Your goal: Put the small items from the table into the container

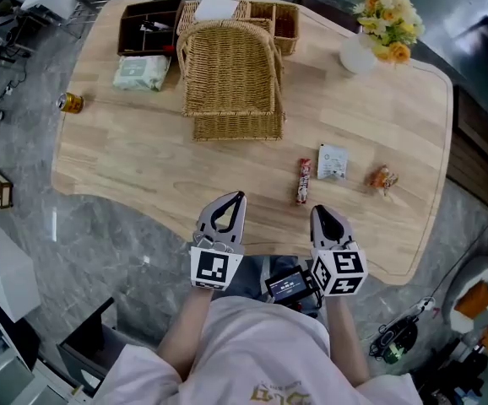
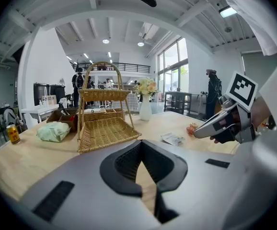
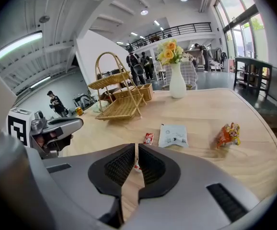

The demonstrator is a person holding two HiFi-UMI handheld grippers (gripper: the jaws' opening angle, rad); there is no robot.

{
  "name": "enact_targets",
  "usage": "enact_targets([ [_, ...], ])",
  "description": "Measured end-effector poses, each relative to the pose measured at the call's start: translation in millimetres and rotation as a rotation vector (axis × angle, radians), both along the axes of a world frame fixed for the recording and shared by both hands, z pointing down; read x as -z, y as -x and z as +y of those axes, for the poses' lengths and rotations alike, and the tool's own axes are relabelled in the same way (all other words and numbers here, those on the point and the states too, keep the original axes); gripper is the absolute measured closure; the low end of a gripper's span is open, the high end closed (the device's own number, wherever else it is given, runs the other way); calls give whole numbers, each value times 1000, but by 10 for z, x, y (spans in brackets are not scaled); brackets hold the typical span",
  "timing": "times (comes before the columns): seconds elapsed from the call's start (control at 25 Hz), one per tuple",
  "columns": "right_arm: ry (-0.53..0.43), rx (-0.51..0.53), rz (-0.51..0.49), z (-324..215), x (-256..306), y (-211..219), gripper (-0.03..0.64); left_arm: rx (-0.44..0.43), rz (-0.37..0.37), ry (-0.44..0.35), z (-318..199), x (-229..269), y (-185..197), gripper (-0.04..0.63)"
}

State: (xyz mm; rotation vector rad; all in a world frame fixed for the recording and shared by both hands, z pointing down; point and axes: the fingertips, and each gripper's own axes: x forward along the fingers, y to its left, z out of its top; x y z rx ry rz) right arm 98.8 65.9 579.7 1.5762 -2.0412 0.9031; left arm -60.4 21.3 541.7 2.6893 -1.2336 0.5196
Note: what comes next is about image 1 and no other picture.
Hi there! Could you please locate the wicker divided basket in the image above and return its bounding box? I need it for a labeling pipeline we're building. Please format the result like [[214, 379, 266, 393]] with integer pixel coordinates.
[[248, 1, 301, 57]]

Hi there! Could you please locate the black floor device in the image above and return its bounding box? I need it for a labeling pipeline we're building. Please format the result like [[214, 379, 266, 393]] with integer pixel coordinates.
[[369, 314, 419, 365]]

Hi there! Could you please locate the white power strip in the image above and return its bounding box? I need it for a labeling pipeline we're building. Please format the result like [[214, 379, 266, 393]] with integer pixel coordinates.
[[412, 296, 436, 314]]

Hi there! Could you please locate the dark brown organizer box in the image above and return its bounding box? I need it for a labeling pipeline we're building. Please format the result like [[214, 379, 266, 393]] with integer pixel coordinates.
[[117, 0, 185, 57]]

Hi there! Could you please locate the red striped snack bar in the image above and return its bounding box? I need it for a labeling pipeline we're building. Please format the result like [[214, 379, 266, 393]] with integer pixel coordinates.
[[296, 157, 312, 206]]

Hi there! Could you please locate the orange candy wrapper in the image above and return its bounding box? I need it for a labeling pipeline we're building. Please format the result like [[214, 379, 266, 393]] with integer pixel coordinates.
[[368, 165, 399, 197]]

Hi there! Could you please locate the yellow flower bouquet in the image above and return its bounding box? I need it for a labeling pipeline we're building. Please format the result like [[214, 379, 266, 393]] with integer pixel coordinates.
[[350, 0, 426, 65]]

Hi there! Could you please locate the white vase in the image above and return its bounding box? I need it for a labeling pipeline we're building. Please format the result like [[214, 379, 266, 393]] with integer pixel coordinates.
[[339, 31, 379, 75]]

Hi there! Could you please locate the dark wooden bench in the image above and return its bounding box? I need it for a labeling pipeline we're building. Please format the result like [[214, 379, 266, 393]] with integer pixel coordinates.
[[446, 84, 488, 227]]

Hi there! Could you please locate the small black screen device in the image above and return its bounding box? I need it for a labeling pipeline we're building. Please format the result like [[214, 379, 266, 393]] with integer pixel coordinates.
[[263, 266, 317, 304]]

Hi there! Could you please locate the orange cushion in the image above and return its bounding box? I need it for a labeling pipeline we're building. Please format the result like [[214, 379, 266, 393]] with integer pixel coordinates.
[[454, 280, 488, 320]]

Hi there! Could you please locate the white tissue sheet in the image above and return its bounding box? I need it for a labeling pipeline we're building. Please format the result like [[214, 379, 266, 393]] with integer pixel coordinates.
[[193, 0, 237, 21]]

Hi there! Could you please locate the black side stand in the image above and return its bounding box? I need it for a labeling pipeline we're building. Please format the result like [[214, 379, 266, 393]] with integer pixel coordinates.
[[56, 296, 160, 396]]

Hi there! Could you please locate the gold drink can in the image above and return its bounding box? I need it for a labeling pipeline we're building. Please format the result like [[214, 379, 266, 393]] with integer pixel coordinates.
[[56, 92, 85, 114]]

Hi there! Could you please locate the white square sachet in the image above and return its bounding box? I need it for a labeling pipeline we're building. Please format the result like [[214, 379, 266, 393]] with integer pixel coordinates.
[[316, 143, 350, 181]]

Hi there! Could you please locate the person's left forearm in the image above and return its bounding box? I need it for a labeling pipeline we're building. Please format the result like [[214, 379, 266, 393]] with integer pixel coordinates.
[[157, 287, 214, 383]]

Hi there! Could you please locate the green wet wipes pack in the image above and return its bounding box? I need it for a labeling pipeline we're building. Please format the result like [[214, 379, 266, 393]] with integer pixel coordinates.
[[111, 54, 172, 93]]

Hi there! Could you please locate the person's white shirt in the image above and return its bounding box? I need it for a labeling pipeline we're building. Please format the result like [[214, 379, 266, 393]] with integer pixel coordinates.
[[94, 295, 422, 405]]

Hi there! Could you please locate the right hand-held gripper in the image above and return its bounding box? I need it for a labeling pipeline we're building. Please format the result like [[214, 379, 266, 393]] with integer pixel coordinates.
[[310, 203, 369, 298]]

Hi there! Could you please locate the large wicker basket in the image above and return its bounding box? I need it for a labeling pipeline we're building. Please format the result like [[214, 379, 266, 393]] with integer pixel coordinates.
[[176, 19, 287, 143]]

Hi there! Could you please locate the white jacket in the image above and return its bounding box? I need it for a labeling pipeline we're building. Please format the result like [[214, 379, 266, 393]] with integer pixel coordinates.
[[0, 14, 21, 46]]

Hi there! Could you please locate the person's right forearm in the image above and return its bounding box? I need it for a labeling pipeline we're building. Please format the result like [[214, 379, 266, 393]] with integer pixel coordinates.
[[323, 295, 371, 390]]

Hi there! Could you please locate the white cabinet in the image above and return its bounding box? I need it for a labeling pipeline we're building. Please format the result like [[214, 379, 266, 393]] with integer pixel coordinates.
[[0, 213, 41, 323]]

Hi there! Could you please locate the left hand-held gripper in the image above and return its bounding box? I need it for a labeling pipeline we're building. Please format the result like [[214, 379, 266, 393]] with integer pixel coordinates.
[[189, 191, 248, 291]]

